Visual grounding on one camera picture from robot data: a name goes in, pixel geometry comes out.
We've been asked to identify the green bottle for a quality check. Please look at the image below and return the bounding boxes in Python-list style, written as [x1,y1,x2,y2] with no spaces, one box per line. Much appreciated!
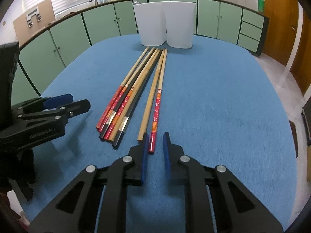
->
[257,0,265,14]

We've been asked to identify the red floral chopstick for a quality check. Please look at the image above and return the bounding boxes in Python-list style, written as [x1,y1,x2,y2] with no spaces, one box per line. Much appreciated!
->
[96,46,149,131]

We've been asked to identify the brown cardboard board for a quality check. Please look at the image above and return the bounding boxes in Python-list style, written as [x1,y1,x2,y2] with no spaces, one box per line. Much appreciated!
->
[13,0,56,46]

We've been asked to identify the black chopstick silver band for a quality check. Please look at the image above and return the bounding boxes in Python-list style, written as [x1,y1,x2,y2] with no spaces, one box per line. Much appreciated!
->
[112,55,160,149]

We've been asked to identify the cardboard box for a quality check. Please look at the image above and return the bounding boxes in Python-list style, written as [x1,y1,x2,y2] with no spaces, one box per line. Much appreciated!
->
[307,145,311,183]

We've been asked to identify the red orange chopstick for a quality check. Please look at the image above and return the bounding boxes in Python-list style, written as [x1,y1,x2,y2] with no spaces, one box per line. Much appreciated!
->
[99,47,159,140]

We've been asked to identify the green lower kitchen cabinets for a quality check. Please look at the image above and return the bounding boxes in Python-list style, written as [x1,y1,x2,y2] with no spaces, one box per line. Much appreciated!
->
[12,0,269,104]

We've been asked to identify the red white-flower chopstick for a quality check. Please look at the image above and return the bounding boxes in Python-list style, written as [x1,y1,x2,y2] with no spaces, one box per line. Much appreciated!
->
[149,48,168,154]

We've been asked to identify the plain bamboo chopstick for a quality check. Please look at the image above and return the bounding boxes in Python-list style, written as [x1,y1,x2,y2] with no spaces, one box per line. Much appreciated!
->
[104,48,162,142]

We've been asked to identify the black glass cabinet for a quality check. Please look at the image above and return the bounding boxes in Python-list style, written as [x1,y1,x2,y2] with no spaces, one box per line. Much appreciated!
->
[301,98,311,146]

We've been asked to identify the wooden door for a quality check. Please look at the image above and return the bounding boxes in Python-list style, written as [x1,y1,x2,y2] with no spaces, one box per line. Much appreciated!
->
[290,11,311,95]
[263,0,299,66]

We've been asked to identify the plain wooden chopstick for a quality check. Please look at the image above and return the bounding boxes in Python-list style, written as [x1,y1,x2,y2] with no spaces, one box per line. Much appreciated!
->
[137,50,165,142]

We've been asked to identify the black silver-band chopstick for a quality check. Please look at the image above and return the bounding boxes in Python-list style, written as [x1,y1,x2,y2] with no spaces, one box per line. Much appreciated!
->
[96,47,155,140]

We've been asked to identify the brown wooden stool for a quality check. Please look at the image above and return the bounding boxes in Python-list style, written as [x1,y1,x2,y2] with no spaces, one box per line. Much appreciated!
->
[289,120,298,157]

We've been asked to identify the blue table cloth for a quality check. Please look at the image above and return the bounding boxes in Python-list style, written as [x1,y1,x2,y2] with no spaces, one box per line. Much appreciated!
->
[21,35,297,232]

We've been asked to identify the white twin utensil holder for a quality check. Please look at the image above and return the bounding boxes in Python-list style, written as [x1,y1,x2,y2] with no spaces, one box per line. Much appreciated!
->
[133,1,196,49]

